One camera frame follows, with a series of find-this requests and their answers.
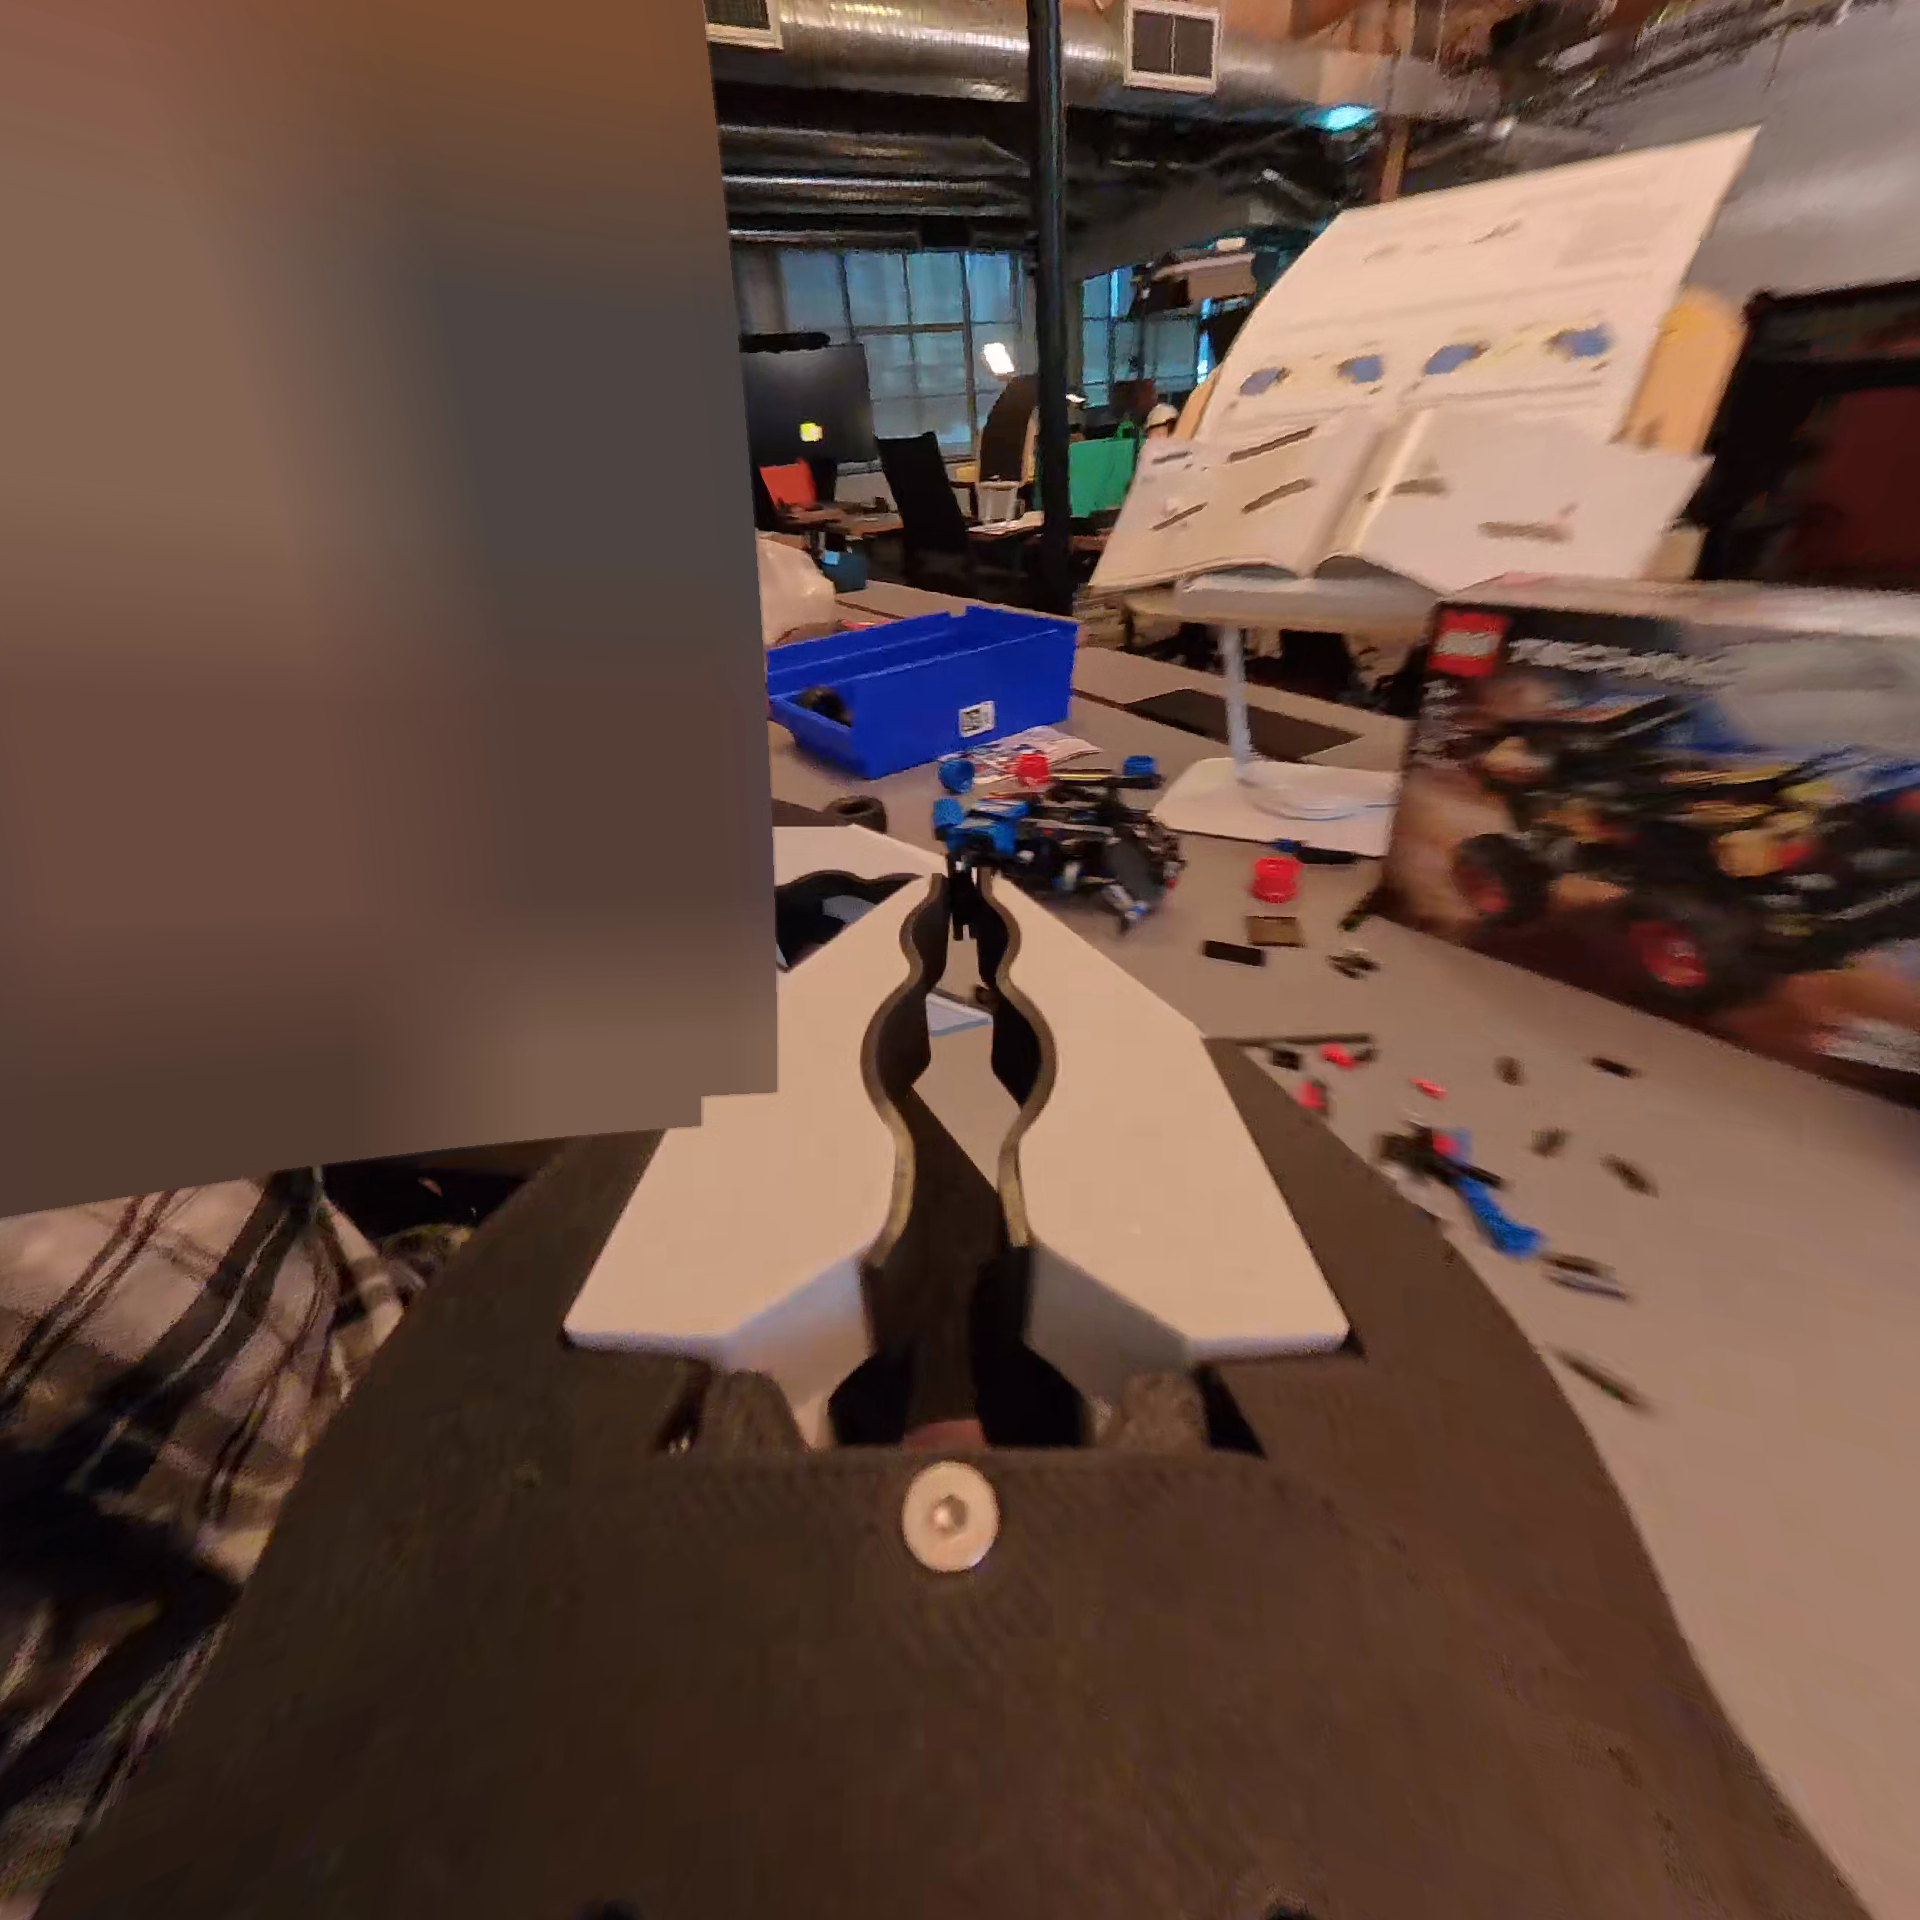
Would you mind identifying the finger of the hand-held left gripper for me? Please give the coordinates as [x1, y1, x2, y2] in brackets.
[776, 822, 953, 983]

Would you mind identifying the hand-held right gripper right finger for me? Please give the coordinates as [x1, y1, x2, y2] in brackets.
[979, 882, 1354, 1448]

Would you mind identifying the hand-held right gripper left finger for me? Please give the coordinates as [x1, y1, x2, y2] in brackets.
[568, 879, 953, 1448]

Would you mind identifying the toy brick truck model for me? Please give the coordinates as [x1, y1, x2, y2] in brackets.
[931, 780, 1187, 933]

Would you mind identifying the instruction booklet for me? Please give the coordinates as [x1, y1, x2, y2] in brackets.
[1087, 406, 1713, 595]

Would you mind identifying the grey desk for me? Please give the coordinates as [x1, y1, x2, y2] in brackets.
[771, 704, 1920, 1920]

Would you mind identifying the printed task sheet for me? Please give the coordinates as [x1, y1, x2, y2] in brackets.
[1185, 126, 1763, 445]

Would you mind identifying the large blue bin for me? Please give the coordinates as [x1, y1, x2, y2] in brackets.
[767, 608, 1082, 783]

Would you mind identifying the colourful sticker sheet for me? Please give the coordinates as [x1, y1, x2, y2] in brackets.
[975, 729, 1106, 790]

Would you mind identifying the black office chair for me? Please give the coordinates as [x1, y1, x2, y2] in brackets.
[877, 432, 976, 595]

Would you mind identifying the white book stand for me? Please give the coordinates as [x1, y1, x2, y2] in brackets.
[1127, 576, 1442, 861]

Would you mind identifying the black monitor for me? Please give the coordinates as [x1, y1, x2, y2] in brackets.
[742, 343, 874, 468]

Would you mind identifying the black steel pillar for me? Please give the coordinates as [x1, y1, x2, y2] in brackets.
[1028, 0, 1075, 617]

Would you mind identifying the dark printed toy box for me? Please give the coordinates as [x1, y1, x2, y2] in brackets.
[1372, 576, 1920, 1114]

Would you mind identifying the person's plaid shirt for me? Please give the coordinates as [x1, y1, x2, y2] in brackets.
[0, 1169, 496, 1862]

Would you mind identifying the light wooden board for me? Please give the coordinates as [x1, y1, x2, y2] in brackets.
[1628, 287, 1749, 454]

